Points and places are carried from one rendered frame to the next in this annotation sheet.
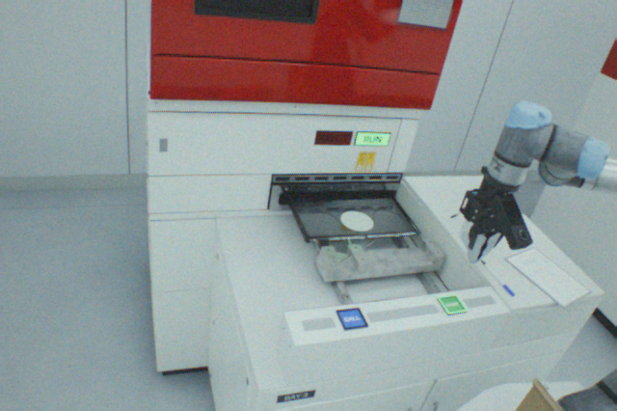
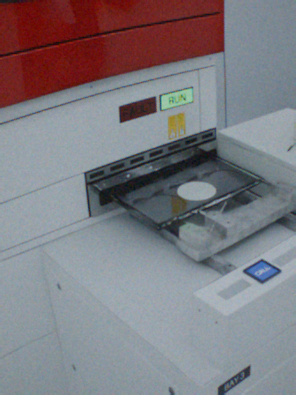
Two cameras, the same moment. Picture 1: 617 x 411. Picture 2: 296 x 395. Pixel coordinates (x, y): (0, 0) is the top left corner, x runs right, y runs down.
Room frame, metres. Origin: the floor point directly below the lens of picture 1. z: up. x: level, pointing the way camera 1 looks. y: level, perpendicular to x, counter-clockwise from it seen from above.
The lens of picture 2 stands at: (-0.07, 0.25, 1.60)
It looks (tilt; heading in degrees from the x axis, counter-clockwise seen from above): 27 degrees down; 348
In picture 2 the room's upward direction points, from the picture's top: 3 degrees counter-clockwise
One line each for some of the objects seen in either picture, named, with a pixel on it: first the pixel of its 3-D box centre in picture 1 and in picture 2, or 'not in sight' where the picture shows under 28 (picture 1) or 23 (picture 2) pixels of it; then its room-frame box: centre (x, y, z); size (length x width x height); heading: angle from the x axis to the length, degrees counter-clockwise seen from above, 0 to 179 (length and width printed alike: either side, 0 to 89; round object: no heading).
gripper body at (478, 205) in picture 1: (491, 200); not in sight; (0.85, -0.36, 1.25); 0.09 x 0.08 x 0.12; 24
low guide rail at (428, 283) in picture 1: (412, 260); (267, 210); (1.15, -0.33, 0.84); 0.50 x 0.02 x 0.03; 24
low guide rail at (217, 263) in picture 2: (330, 267); (193, 248); (1.04, -0.08, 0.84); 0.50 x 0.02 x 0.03; 24
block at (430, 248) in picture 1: (432, 251); (284, 190); (1.13, -0.37, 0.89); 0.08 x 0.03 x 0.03; 24
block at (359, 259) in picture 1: (358, 257); (220, 223); (1.03, -0.15, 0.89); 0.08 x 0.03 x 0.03; 24
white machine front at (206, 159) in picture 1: (287, 159); (96, 150); (1.27, 0.10, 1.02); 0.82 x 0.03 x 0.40; 114
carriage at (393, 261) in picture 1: (380, 262); (242, 222); (1.07, -0.22, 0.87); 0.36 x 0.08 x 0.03; 114
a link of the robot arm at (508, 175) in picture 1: (506, 168); not in sight; (0.85, -0.36, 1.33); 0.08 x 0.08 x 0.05
